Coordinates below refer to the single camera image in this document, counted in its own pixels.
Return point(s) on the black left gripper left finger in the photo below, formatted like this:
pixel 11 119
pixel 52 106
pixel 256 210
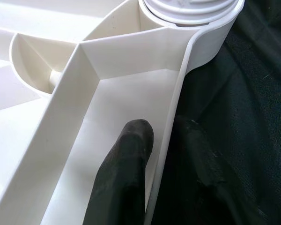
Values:
pixel 121 182

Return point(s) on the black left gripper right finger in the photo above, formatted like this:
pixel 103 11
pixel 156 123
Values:
pixel 201 187

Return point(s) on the white plastic children table top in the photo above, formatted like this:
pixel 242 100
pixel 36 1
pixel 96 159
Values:
pixel 119 58

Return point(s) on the white plastic table leg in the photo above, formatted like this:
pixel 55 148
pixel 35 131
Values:
pixel 189 9

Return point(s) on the black tablecloth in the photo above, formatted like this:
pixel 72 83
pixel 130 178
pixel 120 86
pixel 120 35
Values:
pixel 260 93

